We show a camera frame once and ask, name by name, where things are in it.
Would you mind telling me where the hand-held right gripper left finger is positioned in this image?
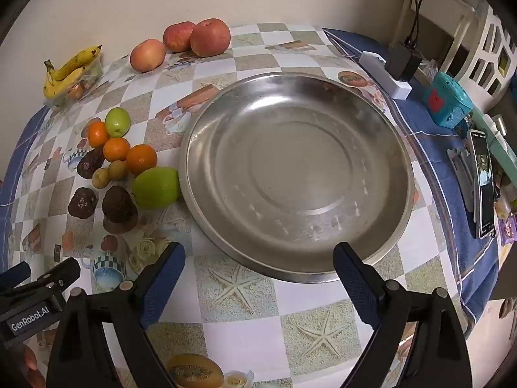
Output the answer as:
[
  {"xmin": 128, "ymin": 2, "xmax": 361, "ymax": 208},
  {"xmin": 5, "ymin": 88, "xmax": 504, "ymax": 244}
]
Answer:
[{"xmin": 47, "ymin": 242, "xmax": 186, "ymax": 388}]

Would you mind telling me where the clear plastic food container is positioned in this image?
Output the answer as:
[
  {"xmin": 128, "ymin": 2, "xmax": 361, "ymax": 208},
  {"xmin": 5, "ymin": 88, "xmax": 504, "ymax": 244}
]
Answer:
[{"xmin": 50, "ymin": 57, "xmax": 103, "ymax": 108}]

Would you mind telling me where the large orange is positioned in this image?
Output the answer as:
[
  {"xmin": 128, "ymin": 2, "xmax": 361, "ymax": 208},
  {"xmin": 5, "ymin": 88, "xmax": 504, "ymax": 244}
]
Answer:
[{"xmin": 126, "ymin": 144, "xmax": 158, "ymax": 175}]

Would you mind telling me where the grey phone stand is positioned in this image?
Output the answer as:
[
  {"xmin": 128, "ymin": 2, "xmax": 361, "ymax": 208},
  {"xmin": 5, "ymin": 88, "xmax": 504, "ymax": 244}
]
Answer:
[{"xmin": 446, "ymin": 147, "xmax": 479, "ymax": 213}]

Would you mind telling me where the white lattice plastic chair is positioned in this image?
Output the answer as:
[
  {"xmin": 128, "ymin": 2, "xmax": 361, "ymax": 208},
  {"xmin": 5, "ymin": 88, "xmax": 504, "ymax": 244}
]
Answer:
[{"xmin": 390, "ymin": 0, "xmax": 517, "ymax": 110}]

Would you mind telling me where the medium orange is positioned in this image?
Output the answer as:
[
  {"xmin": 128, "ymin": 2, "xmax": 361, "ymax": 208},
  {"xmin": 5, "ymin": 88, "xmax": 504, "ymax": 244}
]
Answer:
[{"xmin": 103, "ymin": 138, "xmax": 131, "ymax": 162}]

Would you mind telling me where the small orange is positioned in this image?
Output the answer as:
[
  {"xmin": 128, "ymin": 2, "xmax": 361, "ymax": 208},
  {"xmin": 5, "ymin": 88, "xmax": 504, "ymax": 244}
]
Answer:
[{"xmin": 88, "ymin": 121, "xmax": 111, "ymax": 148}]

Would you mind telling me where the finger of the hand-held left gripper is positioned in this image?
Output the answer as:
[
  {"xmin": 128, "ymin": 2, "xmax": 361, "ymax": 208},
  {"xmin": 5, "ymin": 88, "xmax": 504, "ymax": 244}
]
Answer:
[
  {"xmin": 0, "ymin": 262, "xmax": 32, "ymax": 290},
  {"xmin": 28, "ymin": 257, "xmax": 81, "ymax": 292}
]

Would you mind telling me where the pale pink apple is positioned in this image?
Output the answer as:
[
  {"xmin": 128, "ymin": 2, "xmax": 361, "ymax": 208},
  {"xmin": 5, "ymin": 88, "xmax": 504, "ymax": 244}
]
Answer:
[{"xmin": 130, "ymin": 39, "xmax": 166, "ymax": 73}]

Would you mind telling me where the teal toy box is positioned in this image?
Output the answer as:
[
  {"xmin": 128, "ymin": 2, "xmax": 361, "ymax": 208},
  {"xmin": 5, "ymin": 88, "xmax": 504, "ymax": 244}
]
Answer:
[{"xmin": 422, "ymin": 71, "xmax": 474, "ymax": 128}]

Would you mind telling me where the smartphone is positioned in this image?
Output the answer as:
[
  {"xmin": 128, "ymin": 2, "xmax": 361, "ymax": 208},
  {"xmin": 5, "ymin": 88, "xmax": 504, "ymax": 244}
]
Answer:
[{"xmin": 467, "ymin": 129, "xmax": 497, "ymax": 240}]

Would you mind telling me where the printed checkered tablecloth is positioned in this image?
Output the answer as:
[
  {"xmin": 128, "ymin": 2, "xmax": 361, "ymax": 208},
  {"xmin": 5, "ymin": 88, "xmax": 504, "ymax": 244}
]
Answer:
[{"xmin": 0, "ymin": 22, "xmax": 505, "ymax": 388}]

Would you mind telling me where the dark brown wrinkled fruit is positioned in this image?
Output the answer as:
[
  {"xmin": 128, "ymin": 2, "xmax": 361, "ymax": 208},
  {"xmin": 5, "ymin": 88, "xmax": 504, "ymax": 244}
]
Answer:
[
  {"xmin": 77, "ymin": 146, "xmax": 106, "ymax": 179},
  {"xmin": 67, "ymin": 187, "xmax": 99, "ymax": 219},
  {"xmin": 103, "ymin": 212, "xmax": 140, "ymax": 234}
]

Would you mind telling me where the yellow spotted banana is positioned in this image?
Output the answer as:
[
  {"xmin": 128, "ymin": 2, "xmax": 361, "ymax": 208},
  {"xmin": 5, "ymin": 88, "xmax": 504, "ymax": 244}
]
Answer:
[{"xmin": 44, "ymin": 44, "xmax": 102, "ymax": 82}]

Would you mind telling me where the white power strip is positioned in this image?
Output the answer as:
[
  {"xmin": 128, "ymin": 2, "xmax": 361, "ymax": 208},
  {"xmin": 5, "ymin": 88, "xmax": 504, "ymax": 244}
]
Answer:
[{"xmin": 359, "ymin": 51, "xmax": 413, "ymax": 100}]

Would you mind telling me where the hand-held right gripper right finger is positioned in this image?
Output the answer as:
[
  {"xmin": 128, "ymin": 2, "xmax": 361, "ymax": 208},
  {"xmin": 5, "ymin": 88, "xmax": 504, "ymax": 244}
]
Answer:
[{"xmin": 332, "ymin": 242, "xmax": 473, "ymax": 388}]

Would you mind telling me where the dark brown avocado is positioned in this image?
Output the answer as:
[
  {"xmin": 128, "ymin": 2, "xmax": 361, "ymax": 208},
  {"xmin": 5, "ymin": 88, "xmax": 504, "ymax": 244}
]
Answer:
[{"xmin": 102, "ymin": 185, "xmax": 138, "ymax": 224}]

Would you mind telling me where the small green apple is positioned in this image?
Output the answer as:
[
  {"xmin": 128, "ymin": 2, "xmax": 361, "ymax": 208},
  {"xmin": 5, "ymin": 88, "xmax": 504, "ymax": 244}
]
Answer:
[{"xmin": 105, "ymin": 108, "xmax": 131, "ymax": 137}]

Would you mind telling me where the black cable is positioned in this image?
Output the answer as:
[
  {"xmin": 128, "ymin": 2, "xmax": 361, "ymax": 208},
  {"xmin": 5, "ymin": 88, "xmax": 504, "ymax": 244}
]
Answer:
[{"xmin": 404, "ymin": 0, "xmax": 435, "ymax": 47}]

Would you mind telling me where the large green mango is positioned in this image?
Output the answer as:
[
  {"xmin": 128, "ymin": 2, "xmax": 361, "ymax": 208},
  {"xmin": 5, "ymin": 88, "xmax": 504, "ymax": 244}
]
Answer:
[{"xmin": 132, "ymin": 167, "xmax": 182, "ymax": 210}]

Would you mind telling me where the round metal plate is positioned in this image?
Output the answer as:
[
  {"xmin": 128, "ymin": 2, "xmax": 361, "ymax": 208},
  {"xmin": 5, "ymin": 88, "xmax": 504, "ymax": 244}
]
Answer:
[{"xmin": 179, "ymin": 71, "xmax": 416, "ymax": 284}]

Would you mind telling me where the small yellow-green fruit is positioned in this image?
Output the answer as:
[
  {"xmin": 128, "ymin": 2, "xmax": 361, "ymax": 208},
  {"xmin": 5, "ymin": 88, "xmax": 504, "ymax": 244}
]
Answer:
[
  {"xmin": 91, "ymin": 168, "xmax": 111, "ymax": 189},
  {"xmin": 108, "ymin": 160, "xmax": 130, "ymax": 181}
]

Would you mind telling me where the dark red apple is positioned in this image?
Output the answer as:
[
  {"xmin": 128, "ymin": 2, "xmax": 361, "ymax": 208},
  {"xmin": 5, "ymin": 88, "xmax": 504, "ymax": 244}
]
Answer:
[{"xmin": 163, "ymin": 21, "xmax": 196, "ymax": 52}]

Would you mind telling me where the black power adapter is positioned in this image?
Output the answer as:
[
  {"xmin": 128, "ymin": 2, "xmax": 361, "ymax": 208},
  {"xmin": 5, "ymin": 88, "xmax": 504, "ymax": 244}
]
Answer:
[{"xmin": 385, "ymin": 40, "xmax": 423, "ymax": 82}]

